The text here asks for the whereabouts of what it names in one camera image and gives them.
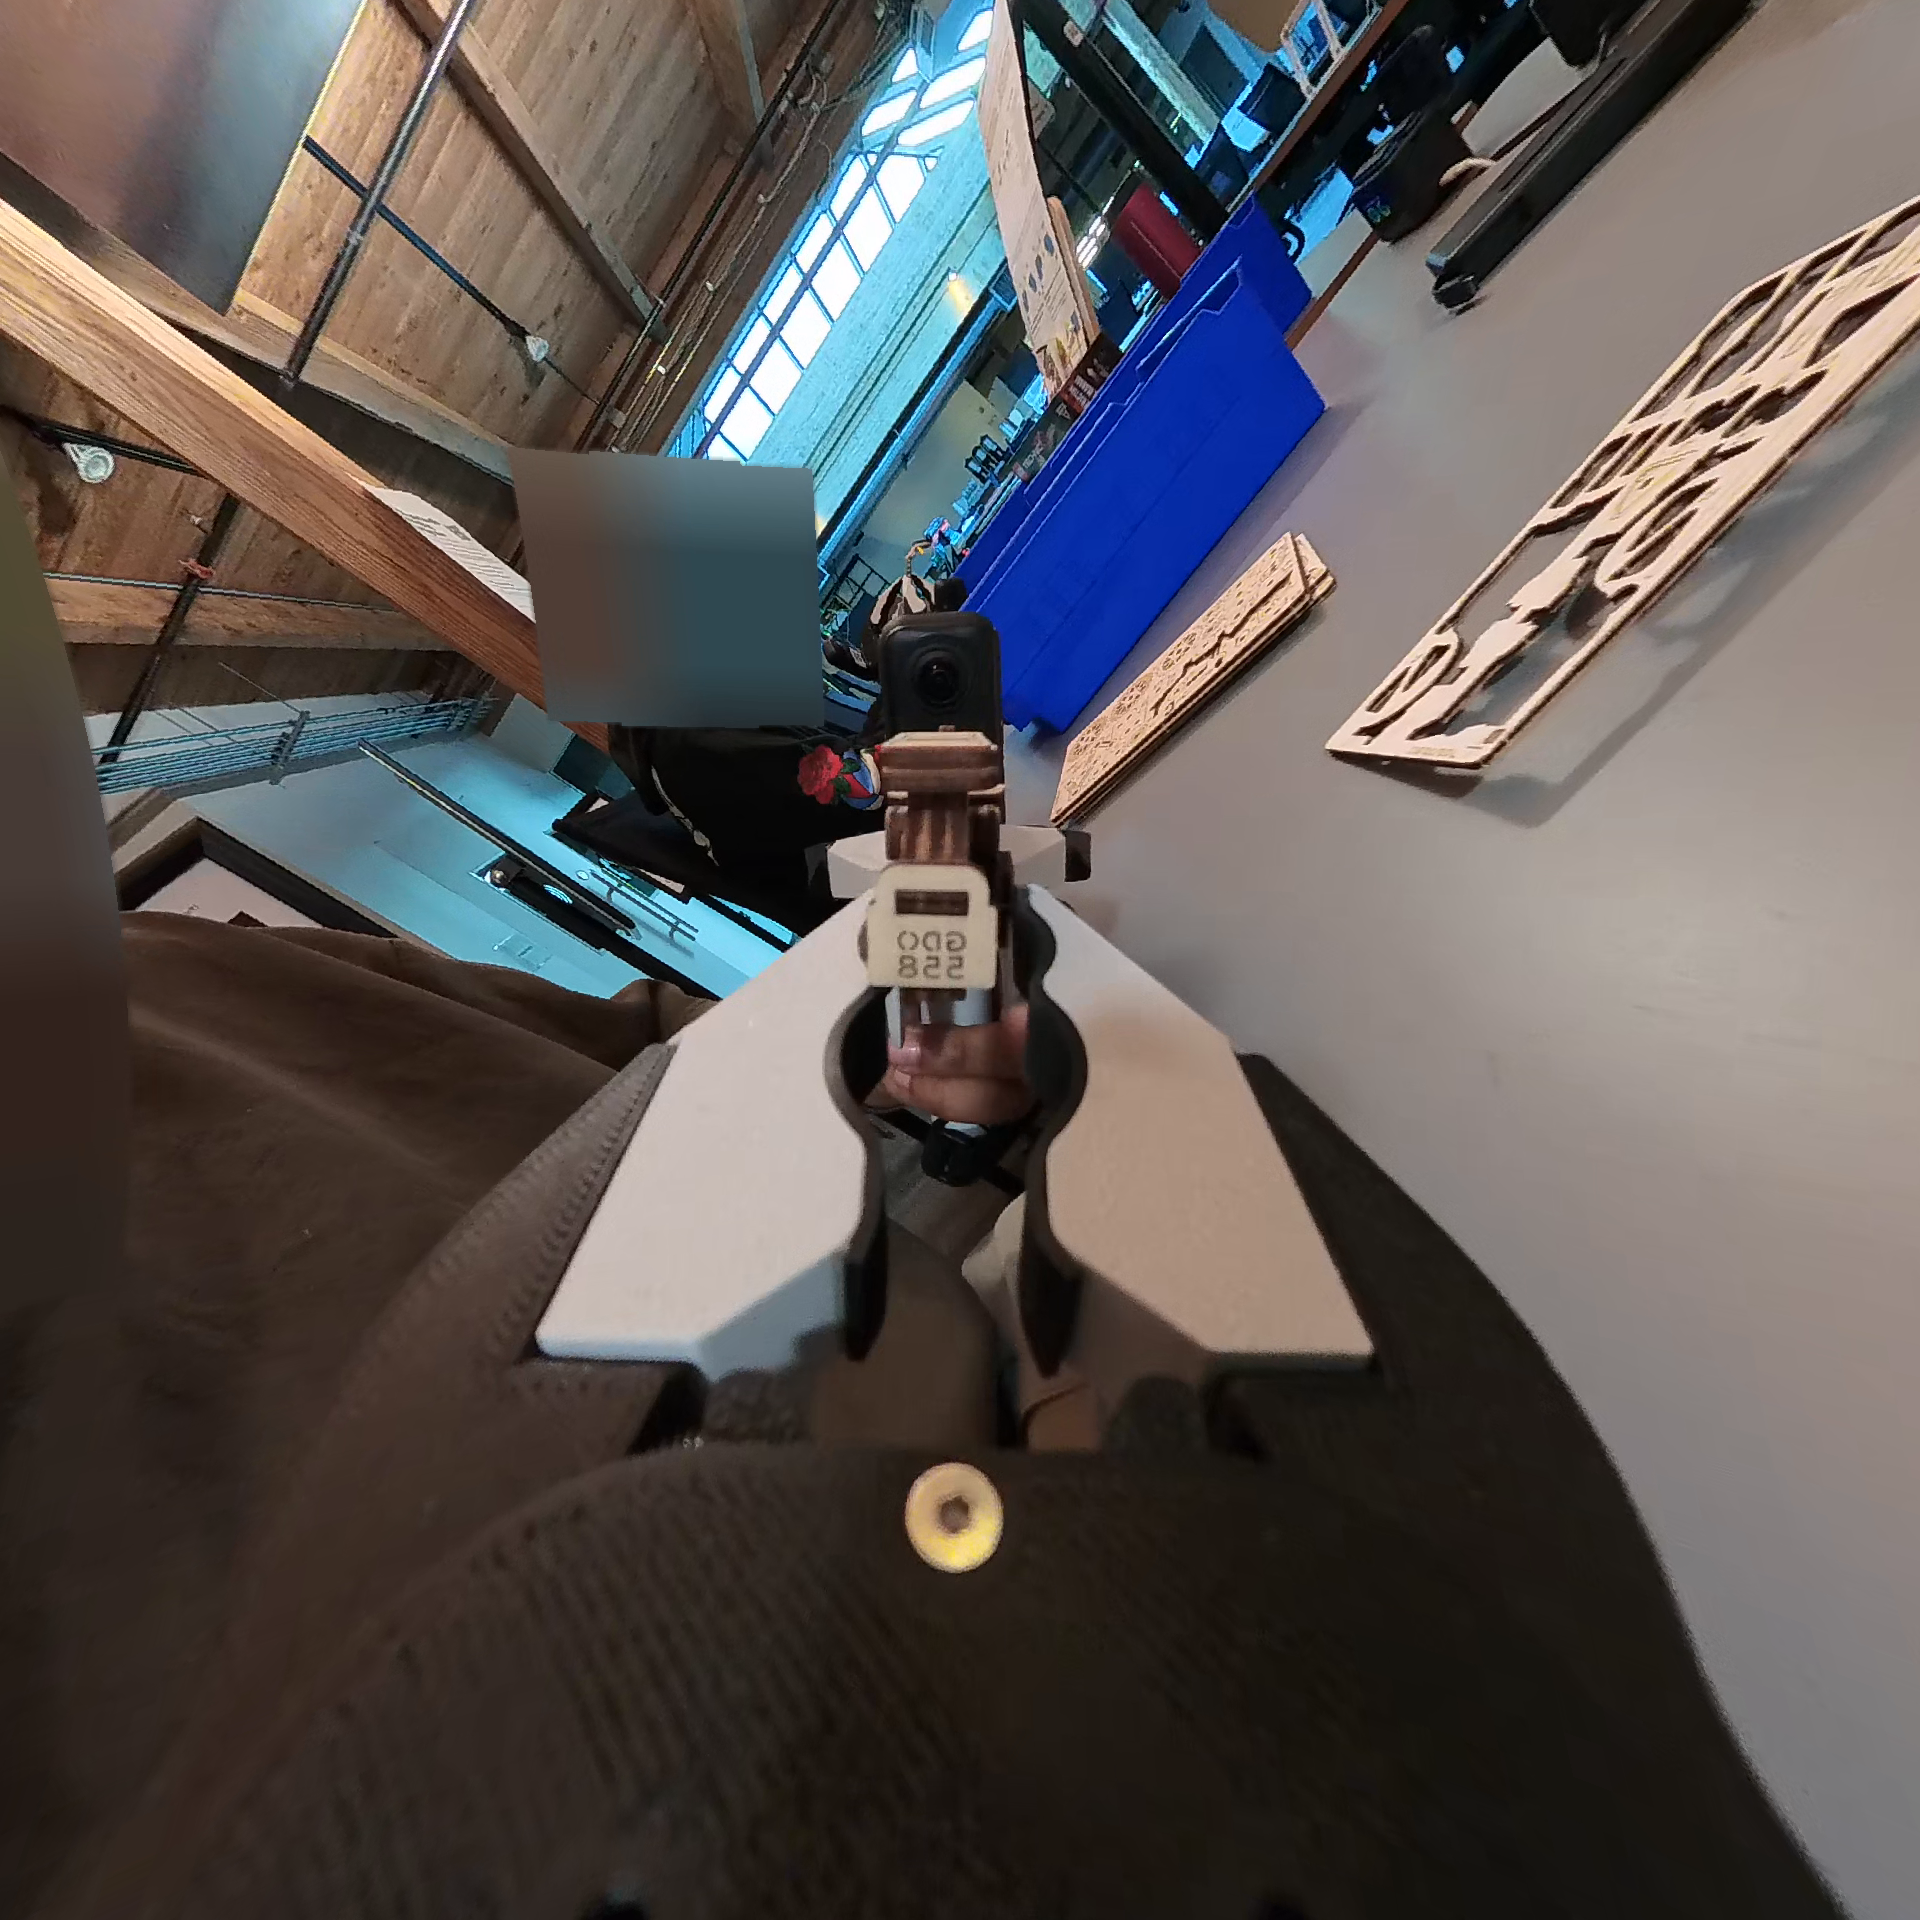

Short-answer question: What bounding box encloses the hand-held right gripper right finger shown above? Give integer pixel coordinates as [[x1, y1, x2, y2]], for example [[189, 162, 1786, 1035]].
[[1018, 884, 1375, 1394]]

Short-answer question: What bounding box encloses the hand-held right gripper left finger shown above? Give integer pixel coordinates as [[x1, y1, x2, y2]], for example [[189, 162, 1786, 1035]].
[[535, 896, 888, 1376]]

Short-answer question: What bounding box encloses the wooden model assembly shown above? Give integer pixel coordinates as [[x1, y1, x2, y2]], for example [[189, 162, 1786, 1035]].
[[861, 730, 1008, 1041]]

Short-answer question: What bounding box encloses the grey desk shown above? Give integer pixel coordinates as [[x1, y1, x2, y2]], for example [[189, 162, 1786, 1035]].
[[1036, 0, 1920, 1848]]

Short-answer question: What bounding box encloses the person's left hand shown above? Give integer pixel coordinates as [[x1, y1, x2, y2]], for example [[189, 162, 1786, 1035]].
[[885, 1008, 1040, 1129]]

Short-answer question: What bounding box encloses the engraved wooden puzzle sheet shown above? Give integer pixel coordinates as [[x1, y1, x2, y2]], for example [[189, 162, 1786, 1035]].
[[1046, 530, 1339, 829]]

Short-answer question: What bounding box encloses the large blue plastic bin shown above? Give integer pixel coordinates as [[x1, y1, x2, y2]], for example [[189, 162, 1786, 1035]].
[[958, 194, 1331, 736]]

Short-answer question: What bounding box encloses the person's brown sweater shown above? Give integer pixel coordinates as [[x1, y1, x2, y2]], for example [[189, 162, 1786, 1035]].
[[0, 912, 712, 1920]]

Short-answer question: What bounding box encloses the printed poster board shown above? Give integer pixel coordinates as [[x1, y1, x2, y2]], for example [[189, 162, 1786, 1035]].
[[976, 0, 1108, 395]]

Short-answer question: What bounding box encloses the red cylinder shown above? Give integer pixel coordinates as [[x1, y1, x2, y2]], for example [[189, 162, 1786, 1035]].
[[1116, 186, 1191, 301]]

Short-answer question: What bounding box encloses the metal pipe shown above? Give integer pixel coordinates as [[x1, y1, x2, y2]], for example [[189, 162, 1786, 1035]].
[[276, 0, 484, 394]]

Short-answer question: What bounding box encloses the wooden ceiling beam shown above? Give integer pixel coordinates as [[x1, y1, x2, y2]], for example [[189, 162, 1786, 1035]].
[[0, 194, 607, 730]]

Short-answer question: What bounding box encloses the black stand base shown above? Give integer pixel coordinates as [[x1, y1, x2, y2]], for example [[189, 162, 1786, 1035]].
[[1424, 0, 1759, 313]]

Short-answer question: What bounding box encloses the cut-out wooden frame sheet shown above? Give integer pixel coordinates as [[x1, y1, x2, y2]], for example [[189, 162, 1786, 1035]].
[[1326, 194, 1920, 778]]

